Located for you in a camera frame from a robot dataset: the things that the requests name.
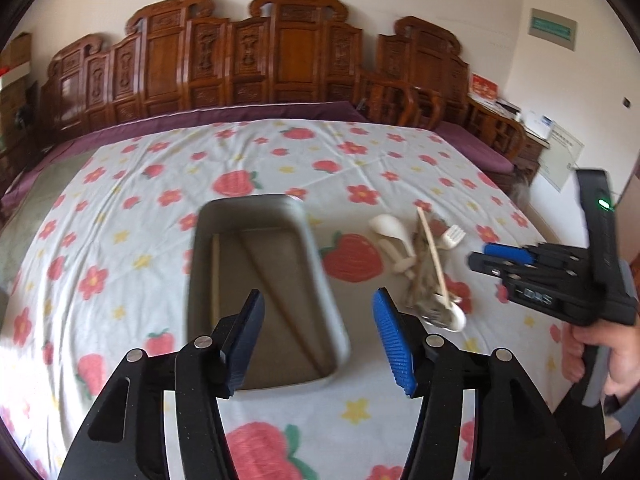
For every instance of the small white spoon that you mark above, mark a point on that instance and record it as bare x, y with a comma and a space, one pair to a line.
457, 317

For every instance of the strawberry printed tablecloth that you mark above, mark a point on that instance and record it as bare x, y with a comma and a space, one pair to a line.
150, 260

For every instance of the brown cardboard box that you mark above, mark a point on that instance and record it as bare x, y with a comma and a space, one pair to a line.
17, 52

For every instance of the green wall sign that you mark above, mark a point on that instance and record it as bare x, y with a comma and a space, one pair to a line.
552, 29

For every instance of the white and blue box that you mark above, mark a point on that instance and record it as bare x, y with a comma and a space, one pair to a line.
539, 125

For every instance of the light wooden chopstick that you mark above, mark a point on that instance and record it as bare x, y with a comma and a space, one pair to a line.
280, 295
431, 245
215, 280

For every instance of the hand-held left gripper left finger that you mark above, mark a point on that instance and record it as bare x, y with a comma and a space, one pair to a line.
247, 330

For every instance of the grey rectangular tray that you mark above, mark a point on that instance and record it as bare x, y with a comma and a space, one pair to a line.
235, 275

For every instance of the white paper sheet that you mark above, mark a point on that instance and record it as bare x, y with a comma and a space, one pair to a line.
561, 162

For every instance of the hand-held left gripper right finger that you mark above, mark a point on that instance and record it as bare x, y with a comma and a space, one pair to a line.
395, 340

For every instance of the white plastic fork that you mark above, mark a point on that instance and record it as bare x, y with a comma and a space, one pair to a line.
452, 237

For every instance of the large white ladle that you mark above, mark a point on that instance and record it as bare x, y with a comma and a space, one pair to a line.
387, 226

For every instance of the grey fluffy object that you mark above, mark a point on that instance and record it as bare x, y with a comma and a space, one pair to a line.
522, 182

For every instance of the carved wooden panel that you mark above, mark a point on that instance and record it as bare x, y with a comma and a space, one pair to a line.
175, 60
90, 90
300, 55
430, 55

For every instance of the wooden bench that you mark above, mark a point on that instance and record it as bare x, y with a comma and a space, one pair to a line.
500, 130

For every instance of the red printed box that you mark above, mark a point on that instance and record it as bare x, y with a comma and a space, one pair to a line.
484, 87

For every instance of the wooden armchair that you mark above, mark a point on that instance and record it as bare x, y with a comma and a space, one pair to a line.
400, 97

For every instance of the person's right hand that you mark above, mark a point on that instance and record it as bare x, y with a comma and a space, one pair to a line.
622, 355

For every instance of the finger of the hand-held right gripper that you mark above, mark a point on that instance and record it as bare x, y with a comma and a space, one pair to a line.
505, 251
492, 266

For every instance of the purple bench cushion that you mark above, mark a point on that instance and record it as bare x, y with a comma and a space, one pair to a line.
475, 147

